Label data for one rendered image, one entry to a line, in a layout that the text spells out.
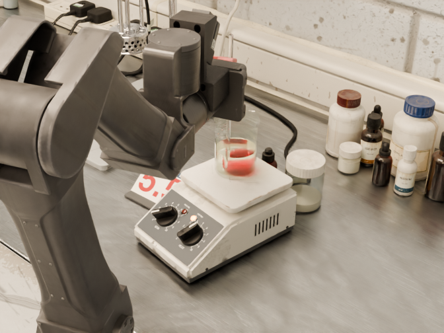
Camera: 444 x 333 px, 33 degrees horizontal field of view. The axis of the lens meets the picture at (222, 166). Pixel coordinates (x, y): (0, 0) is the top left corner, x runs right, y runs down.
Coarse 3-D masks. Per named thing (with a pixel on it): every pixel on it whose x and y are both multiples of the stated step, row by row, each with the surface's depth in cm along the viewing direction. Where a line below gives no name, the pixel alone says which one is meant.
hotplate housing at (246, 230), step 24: (192, 192) 107; (288, 192) 108; (144, 216) 108; (216, 216) 103; (240, 216) 103; (264, 216) 105; (288, 216) 109; (144, 240) 106; (216, 240) 101; (240, 240) 104; (264, 240) 108; (168, 264) 104; (192, 264) 100; (216, 264) 103
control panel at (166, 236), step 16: (176, 192) 108; (176, 208) 106; (192, 208) 105; (144, 224) 107; (176, 224) 105; (208, 224) 103; (160, 240) 104; (176, 240) 103; (208, 240) 101; (176, 256) 101; (192, 256) 100
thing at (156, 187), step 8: (144, 176) 119; (152, 176) 119; (136, 184) 119; (144, 184) 119; (152, 184) 118; (160, 184) 118; (168, 184) 117; (144, 192) 118; (152, 192) 118; (160, 192) 117
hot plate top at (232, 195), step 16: (256, 160) 112; (192, 176) 108; (208, 176) 108; (256, 176) 108; (272, 176) 108; (288, 176) 108; (208, 192) 104; (224, 192) 104; (240, 192) 104; (256, 192) 104; (272, 192) 105; (224, 208) 102; (240, 208) 102
